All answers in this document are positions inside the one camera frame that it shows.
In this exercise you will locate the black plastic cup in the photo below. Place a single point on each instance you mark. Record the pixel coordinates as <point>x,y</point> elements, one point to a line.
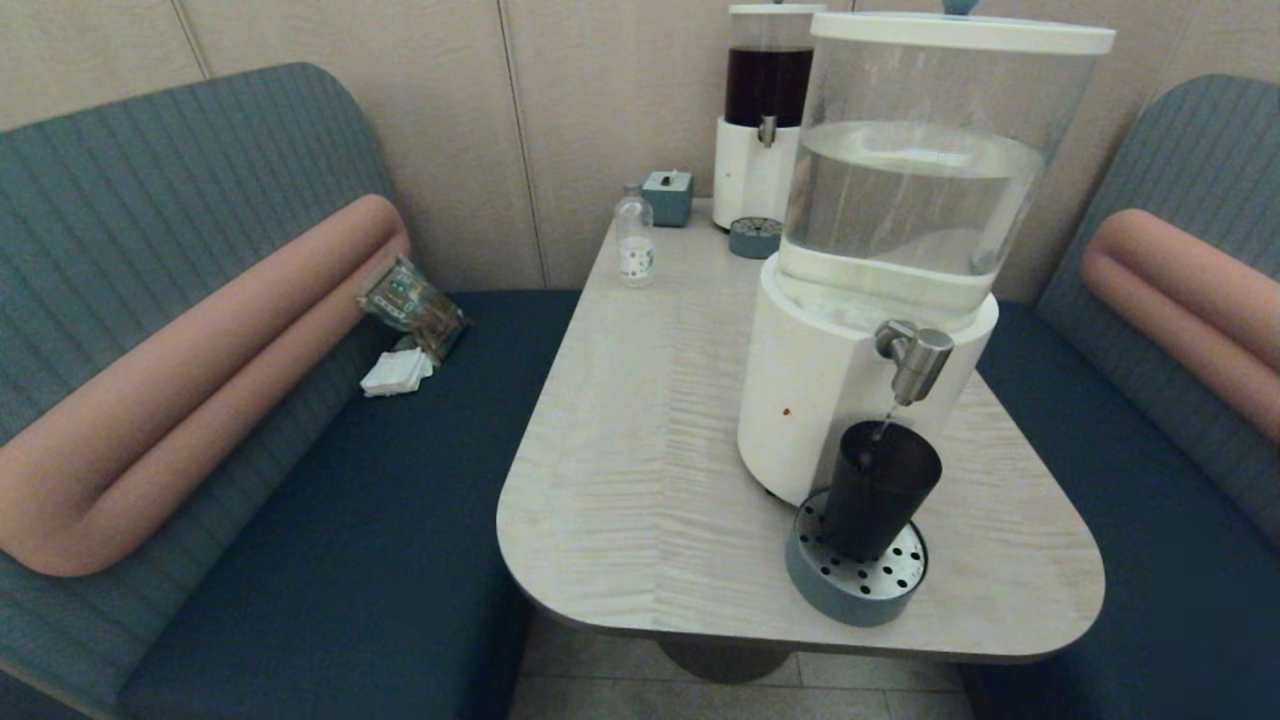
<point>875,500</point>

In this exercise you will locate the silver water dispenser tap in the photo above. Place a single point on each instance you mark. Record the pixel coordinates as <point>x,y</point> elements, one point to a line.
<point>920,360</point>

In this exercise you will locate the small clear plastic bottle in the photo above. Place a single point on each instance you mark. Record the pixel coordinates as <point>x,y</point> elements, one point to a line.
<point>634,250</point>

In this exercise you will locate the blue tissue box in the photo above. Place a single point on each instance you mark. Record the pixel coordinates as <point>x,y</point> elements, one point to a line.
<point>668,200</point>

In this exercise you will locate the small blue drip tray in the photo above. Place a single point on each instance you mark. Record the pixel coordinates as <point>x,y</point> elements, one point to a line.
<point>755,240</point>

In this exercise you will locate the large clear water dispenser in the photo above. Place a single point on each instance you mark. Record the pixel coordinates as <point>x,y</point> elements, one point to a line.
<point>830,380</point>

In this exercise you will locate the small dark drink dispenser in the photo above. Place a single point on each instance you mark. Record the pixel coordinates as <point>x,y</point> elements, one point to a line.
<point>750,170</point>

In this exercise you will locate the clear snack bag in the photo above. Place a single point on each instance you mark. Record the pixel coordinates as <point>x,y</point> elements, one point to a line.
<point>410,305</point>

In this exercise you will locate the white paper napkins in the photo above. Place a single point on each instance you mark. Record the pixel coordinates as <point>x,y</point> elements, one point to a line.
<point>395,375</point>

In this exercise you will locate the small silver dispenser tap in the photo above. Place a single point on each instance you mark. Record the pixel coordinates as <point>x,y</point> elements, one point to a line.
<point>767,130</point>

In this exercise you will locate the large blue perforated drip tray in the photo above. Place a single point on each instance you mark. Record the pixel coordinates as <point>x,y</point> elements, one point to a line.
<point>850,600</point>

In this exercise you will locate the teal bench with snack bag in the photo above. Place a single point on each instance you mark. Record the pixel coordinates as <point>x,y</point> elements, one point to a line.
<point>300,550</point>

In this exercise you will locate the long pink bolster cushion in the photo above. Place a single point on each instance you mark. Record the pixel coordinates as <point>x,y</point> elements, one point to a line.
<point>200,380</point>

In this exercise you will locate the blue dispenser lid knob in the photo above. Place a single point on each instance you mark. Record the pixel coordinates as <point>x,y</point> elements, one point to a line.
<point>962,6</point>

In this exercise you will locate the teal empty bench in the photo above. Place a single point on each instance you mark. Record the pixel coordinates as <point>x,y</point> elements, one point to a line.
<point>1150,560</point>

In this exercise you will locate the short pink bolster cushion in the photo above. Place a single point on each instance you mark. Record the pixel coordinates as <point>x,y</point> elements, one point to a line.
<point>1190,300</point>

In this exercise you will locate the round table pedestal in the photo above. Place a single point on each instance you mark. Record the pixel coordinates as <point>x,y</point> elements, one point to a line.
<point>725,660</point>

